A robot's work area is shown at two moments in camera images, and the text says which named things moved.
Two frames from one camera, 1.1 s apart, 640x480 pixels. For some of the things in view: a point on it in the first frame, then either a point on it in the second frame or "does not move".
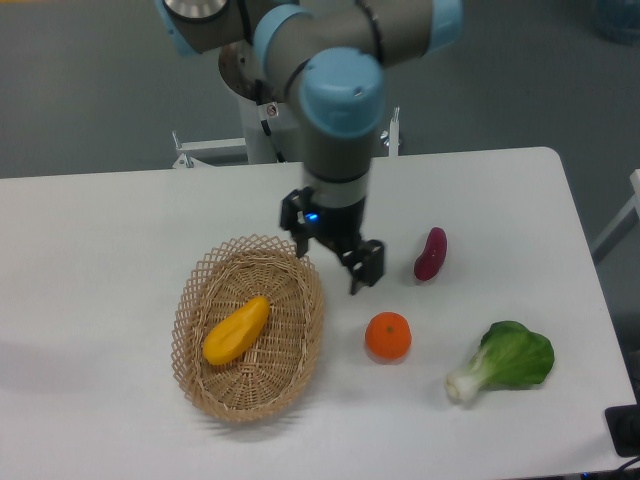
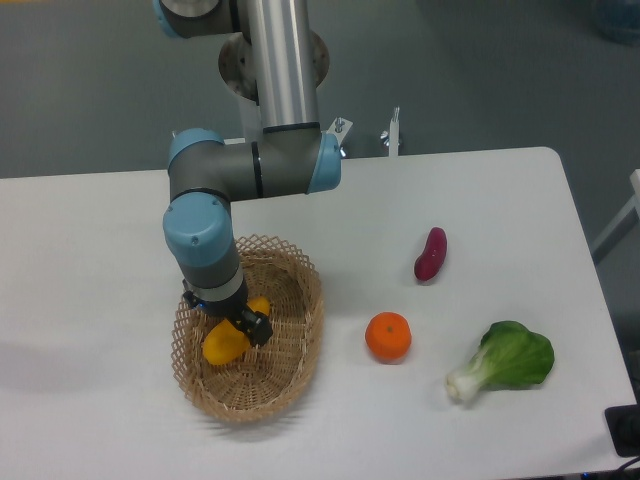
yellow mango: (236, 332) does not move
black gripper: (339, 227) -> (226, 309)
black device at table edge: (624, 427) does not move
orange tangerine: (388, 335) does not move
